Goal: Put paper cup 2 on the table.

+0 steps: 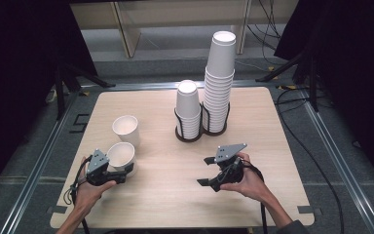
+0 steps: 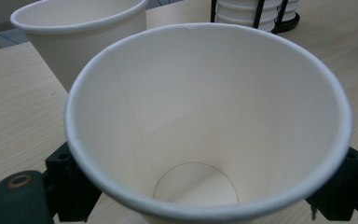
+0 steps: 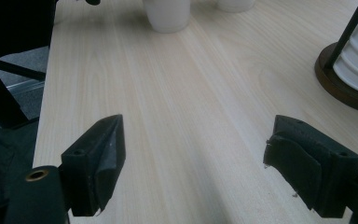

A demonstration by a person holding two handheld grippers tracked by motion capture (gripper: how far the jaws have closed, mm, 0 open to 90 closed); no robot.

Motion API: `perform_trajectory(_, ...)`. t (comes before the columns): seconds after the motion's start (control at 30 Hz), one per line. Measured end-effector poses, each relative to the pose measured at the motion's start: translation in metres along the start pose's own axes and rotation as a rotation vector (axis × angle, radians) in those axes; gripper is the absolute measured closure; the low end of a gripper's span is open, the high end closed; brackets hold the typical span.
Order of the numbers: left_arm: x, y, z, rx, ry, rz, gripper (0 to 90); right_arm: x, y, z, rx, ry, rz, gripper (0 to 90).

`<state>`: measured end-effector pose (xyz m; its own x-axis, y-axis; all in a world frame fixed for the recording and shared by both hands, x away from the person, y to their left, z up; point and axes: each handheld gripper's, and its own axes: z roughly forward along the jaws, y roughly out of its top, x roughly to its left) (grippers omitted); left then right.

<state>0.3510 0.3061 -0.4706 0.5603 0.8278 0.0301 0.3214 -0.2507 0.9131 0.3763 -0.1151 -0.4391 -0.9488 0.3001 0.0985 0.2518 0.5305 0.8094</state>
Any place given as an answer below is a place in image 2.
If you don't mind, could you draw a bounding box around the dark wooden wire cup holder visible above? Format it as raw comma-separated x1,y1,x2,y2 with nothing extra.
210,0,301,35

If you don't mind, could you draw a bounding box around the tall stack of white cups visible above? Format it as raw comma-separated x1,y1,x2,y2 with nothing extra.
279,0,300,22

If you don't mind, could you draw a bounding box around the white paper cup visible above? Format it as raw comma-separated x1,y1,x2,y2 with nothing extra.
9,0,150,93
64,21,353,224

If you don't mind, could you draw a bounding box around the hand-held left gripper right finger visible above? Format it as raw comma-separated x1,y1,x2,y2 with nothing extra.
304,147,358,222

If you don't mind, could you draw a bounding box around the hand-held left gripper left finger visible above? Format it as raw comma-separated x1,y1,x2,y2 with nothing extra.
45,141,103,223

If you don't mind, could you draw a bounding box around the short stack of white cups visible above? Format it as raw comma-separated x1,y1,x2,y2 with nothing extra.
215,0,282,33

